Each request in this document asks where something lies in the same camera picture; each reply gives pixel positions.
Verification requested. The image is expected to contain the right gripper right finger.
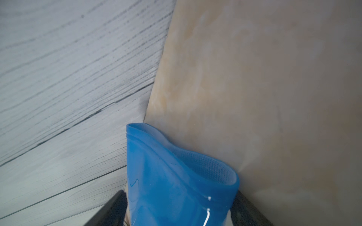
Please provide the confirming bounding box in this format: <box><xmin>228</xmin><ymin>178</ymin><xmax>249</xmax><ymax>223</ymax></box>
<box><xmin>230</xmin><ymin>191</ymin><xmax>273</xmax><ymax>226</ymax></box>

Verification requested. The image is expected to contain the blue rubber boot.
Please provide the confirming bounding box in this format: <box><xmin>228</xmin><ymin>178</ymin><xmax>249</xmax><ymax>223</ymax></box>
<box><xmin>126</xmin><ymin>123</ymin><xmax>239</xmax><ymax>226</ymax></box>

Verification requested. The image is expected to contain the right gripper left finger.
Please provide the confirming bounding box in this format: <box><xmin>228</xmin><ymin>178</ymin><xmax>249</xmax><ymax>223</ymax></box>
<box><xmin>85</xmin><ymin>190</ymin><xmax>128</xmax><ymax>226</ymax></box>

